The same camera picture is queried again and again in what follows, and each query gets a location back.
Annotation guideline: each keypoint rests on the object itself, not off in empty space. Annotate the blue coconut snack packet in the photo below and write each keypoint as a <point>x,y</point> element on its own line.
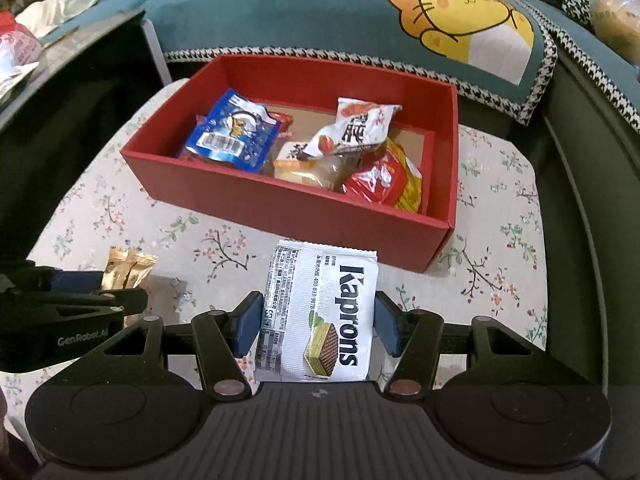
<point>230,135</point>

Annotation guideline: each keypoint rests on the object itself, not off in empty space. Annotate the floral tablecloth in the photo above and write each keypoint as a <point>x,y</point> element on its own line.
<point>490,240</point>

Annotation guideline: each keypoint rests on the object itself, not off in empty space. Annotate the gold snack packet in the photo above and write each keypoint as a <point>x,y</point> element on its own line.
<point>127,270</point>

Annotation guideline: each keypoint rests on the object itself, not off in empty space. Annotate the clear plastic bag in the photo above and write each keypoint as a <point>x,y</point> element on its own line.
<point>617,15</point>

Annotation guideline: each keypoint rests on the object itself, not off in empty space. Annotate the red crown print packet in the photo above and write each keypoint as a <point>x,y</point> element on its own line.
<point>283,122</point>

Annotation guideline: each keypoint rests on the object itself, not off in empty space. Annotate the bun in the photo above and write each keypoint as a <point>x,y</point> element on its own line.
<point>320,172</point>

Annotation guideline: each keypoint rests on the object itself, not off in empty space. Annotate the red cardboard box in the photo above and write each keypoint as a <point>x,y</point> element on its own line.
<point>300,210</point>

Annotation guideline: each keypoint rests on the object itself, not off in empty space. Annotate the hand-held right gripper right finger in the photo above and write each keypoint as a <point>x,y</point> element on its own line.
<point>389,322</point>

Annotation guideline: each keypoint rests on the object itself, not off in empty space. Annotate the paper leaflet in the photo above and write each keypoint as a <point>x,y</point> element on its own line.
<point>15,82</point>

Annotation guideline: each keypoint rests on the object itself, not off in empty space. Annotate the white and red plastic bag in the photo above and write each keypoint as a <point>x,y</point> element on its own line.
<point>17,45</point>

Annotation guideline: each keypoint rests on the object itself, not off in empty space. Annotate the red and yellow snack packet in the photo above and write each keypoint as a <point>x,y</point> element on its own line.
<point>385,180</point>

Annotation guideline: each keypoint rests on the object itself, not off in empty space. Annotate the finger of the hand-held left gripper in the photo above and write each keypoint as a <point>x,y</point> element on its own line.
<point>75,281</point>
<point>100,301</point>

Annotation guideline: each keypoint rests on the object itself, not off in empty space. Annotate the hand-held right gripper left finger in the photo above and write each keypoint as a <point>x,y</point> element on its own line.
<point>248,322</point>

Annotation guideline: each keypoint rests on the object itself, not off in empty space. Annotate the white wafer packet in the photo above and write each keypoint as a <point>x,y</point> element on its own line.
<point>320,310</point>

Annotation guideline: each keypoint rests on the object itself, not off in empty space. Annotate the grey side table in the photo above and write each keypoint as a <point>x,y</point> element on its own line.
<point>75,60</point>

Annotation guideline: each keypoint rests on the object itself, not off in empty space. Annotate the teal lion print sofa cover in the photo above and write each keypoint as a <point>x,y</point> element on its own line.
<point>320,10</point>

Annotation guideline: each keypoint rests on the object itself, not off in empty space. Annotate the white dried fruit packet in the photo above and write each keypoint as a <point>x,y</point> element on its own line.
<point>355,127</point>

